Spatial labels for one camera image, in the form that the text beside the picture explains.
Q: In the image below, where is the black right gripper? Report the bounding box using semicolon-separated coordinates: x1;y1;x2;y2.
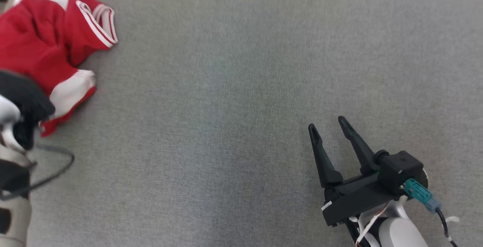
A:
308;116;400;226

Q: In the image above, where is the red and white sports jersey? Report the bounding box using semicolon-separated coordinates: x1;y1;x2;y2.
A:
0;0;118;137

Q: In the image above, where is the thin red white wire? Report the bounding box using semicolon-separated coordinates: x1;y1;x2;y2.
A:
356;203;389;247

